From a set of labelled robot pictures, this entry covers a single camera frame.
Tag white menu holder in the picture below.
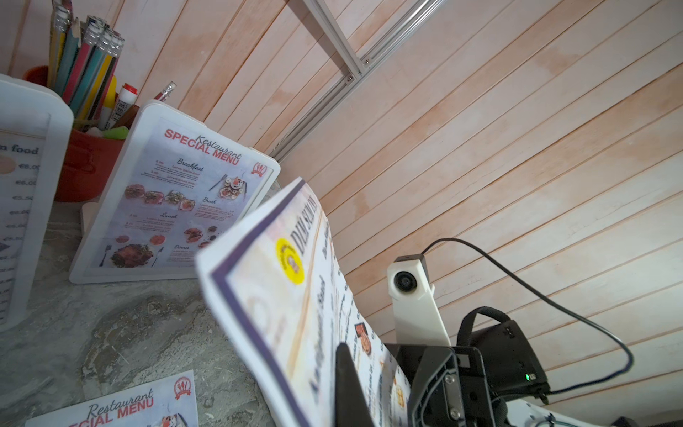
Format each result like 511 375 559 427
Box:
1 75 74 332
69 101 281 285

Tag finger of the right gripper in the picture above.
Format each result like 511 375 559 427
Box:
388 344 496 426

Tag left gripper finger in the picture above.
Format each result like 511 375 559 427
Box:
334 343 375 427

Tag red pen cup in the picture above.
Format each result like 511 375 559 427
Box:
42 1 185 202

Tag dim sum menu sheet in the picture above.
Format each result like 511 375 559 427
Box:
196 178 411 426

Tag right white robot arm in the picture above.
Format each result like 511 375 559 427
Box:
390 304 580 426

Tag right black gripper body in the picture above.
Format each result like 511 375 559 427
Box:
452 305 551 427

